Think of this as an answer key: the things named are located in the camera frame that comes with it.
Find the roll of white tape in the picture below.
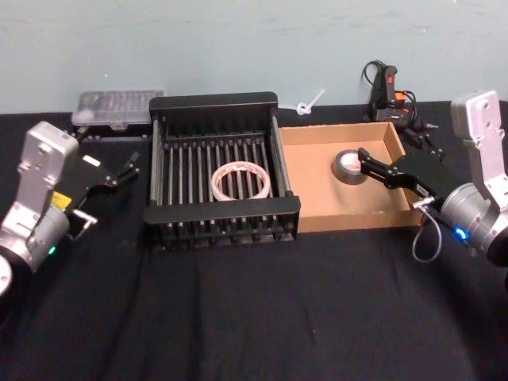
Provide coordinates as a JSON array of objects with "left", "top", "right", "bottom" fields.
[{"left": 211, "top": 161, "right": 271, "bottom": 202}]

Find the pale grey-green wall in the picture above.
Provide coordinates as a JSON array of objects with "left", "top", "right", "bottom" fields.
[{"left": 0, "top": 0, "right": 508, "bottom": 117}]

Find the clear plastic case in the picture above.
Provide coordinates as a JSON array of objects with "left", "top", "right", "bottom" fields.
[{"left": 71, "top": 89, "right": 166, "bottom": 140}]

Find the shallow brown cardboard tray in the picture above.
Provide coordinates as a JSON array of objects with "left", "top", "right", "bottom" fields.
[{"left": 277, "top": 121, "right": 424, "bottom": 234}]

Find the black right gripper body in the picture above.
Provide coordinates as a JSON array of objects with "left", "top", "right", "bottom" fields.
[{"left": 398, "top": 152, "right": 457, "bottom": 201}]

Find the small white three-armed plastic piece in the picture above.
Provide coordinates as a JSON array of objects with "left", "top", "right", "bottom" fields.
[{"left": 282, "top": 87, "right": 326, "bottom": 117}]

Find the black corded tool, red switch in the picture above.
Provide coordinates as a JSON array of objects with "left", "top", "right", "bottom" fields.
[{"left": 361, "top": 60, "right": 438, "bottom": 133}]

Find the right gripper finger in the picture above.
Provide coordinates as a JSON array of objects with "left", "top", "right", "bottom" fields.
[
  {"left": 357, "top": 147, "right": 416, "bottom": 192},
  {"left": 405, "top": 128, "right": 445, "bottom": 162}
]

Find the black rack with steel bars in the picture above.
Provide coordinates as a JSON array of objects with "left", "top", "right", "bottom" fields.
[{"left": 142, "top": 90, "right": 302, "bottom": 254}]

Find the black table cloth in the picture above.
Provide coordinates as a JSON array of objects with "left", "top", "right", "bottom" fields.
[{"left": 0, "top": 101, "right": 508, "bottom": 381}]

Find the roll of silver tape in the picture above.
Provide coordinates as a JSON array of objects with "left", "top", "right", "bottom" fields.
[{"left": 331, "top": 149, "right": 371, "bottom": 186}]

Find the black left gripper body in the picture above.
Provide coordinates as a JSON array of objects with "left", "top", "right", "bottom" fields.
[{"left": 50, "top": 152, "right": 118, "bottom": 218}]

